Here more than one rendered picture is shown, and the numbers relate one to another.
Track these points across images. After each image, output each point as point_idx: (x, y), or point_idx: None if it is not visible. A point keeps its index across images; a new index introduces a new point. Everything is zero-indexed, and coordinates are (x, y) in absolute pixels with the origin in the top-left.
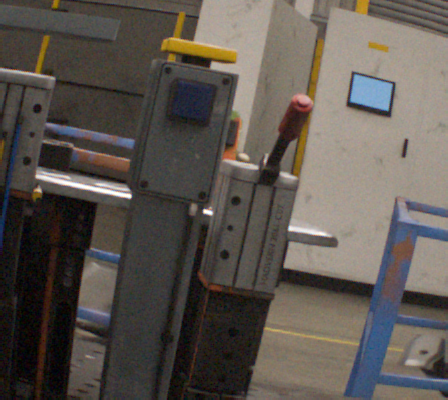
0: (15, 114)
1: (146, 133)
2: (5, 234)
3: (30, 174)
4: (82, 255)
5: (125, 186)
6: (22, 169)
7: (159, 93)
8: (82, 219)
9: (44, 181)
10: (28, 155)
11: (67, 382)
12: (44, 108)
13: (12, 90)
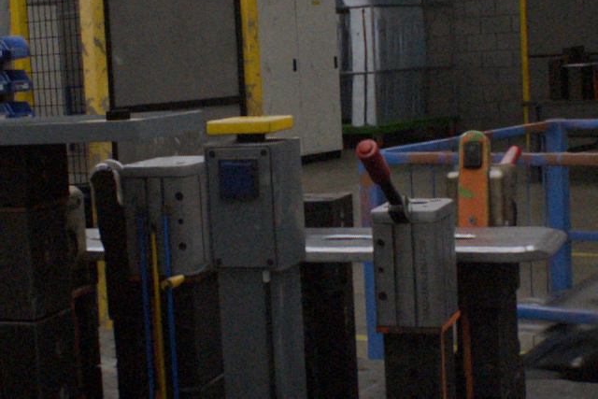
0: (159, 206)
1: (209, 216)
2: (180, 319)
3: (189, 258)
4: (311, 311)
5: (370, 230)
6: (179, 255)
7: (210, 177)
8: (303, 277)
9: None
10: (182, 241)
11: None
12: (186, 194)
13: (149, 184)
